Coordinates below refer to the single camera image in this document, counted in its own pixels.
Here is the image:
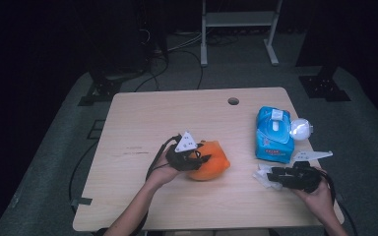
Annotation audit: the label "white metal stand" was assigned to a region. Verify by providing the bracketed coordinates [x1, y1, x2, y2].
[200, 0, 284, 68]

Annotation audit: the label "right hand-held gripper cable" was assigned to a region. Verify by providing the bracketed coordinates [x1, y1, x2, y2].
[318, 168, 338, 205]

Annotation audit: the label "blue wet wipes pack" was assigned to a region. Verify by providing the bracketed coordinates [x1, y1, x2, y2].
[255, 105, 315, 164]

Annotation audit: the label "white cables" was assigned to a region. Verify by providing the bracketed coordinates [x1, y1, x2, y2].
[168, 30, 205, 52]

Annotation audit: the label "black cable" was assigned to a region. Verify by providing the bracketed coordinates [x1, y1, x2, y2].
[176, 48, 205, 90]
[134, 48, 171, 92]
[338, 200, 359, 236]
[67, 141, 99, 205]

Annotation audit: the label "hand-held gripper cable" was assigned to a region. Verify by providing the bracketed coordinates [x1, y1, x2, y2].
[145, 134, 182, 181]
[318, 168, 338, 205]

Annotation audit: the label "person's right hand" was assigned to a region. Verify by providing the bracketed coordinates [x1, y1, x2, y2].
[294, 166, 338, 227]

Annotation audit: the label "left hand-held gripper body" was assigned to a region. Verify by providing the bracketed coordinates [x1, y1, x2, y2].
[165, 131, 202, 172]

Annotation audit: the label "person's left hand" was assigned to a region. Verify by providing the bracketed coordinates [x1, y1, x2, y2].
[145, 147, 183, 190]

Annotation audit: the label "tangled dark cable bundle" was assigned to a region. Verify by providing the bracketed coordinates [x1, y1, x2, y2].
[206, 33, 241, 47]

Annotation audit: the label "white wet wipe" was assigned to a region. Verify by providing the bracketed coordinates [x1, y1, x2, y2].
[251, 162, 284, 191]

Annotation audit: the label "black metal stand base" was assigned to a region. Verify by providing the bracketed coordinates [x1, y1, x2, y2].
[77, 77, 123, 107]
[298, 65, 352, 102]

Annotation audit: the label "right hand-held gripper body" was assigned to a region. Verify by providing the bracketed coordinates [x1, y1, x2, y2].
[285, 150, 335, 194]

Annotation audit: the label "orange plush toy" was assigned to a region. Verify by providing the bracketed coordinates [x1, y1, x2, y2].
[185, 140, 231, 182]

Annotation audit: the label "left hand-held gripper cable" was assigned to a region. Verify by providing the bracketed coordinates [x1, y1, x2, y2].
[145, 134, 182, 181]

